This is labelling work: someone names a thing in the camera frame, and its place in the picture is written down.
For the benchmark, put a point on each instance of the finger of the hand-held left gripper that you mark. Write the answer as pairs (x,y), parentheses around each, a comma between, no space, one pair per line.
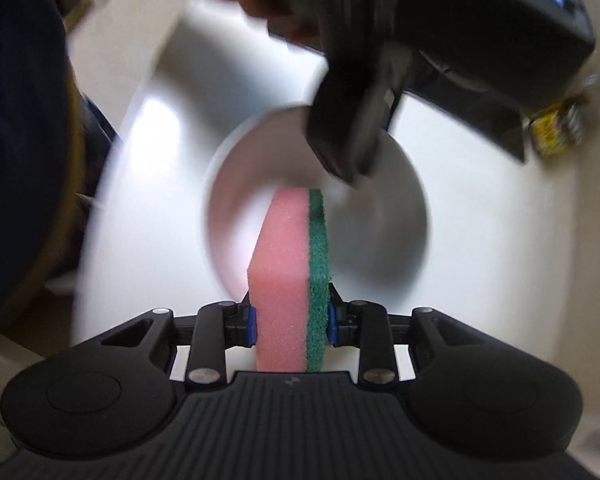
(350,120)

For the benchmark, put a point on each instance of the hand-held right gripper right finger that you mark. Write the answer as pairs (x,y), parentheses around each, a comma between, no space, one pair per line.
(331,327)

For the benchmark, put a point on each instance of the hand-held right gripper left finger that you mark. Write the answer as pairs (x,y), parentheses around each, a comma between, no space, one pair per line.
(250,327)

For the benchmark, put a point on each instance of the pink and green sponge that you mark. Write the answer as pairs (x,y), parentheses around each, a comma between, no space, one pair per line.
(285,280)

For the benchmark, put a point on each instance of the yellow label sauce jar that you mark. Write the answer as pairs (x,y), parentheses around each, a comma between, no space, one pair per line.
(555,127)

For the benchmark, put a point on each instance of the person's dark clothing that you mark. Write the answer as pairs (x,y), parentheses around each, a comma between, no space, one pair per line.
(20,135)

